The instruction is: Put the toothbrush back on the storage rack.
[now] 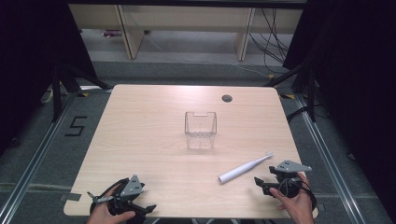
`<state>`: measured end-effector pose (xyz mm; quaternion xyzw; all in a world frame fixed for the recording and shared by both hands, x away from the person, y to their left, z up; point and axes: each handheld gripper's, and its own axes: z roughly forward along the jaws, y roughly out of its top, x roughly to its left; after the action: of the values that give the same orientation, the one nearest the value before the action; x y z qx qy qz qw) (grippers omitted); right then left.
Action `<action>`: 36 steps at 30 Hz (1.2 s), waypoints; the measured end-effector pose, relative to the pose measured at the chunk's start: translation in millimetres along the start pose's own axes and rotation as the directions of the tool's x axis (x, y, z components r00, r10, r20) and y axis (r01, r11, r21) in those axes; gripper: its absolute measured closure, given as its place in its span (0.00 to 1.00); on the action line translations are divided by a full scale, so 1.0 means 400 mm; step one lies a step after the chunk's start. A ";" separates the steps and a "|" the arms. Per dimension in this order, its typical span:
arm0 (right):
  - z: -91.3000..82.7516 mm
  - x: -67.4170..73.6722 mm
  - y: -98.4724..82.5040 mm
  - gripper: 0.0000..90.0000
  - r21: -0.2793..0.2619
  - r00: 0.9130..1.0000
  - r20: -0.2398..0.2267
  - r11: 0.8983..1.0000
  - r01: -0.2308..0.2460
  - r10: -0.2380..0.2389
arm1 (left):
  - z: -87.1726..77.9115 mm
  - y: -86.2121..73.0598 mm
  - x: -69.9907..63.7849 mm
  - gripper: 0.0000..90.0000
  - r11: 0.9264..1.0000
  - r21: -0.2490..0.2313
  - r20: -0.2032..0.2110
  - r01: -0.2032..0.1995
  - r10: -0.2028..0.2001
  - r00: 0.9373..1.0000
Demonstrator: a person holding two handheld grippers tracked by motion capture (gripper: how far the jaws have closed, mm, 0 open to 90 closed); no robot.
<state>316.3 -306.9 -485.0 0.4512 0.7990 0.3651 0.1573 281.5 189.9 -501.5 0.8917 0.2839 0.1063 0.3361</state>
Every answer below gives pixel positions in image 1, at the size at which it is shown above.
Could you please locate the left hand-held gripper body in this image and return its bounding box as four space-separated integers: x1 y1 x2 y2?
87 174 148 224

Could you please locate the metal floor rail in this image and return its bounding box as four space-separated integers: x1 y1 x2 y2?
0 91 79 224
293 92 369 224

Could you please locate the clear plastic container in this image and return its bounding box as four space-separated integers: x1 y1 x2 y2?
184 110 218 150

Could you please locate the black floor cable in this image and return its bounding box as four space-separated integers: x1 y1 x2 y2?
285 104 330 123

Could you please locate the thin white floor cable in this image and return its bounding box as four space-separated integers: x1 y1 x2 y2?
142 30 273 79

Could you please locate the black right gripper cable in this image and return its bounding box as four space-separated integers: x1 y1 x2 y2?
279 177 318 211

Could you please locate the person's right hand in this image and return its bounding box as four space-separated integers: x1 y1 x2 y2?
268 172 316 224

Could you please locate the small dark pink object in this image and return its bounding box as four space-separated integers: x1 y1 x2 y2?
101 29 123 39

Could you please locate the black metal stand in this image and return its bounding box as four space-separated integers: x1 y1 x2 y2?
50 61 112 123
263 60 318 123

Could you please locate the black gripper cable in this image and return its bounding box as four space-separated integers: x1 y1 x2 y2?
279 177 318 211
89 177 130 216

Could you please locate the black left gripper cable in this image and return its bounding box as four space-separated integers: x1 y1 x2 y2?
89 177 130 216

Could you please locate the person's left hand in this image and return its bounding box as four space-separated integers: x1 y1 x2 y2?
86 183 137 224

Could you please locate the bundle of black cables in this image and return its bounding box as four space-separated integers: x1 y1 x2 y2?
247 7 291 75

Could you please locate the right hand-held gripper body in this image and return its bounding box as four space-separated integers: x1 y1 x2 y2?
273 159 313 200

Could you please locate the white electric toothbrush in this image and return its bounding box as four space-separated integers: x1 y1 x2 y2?
218 151 276 186

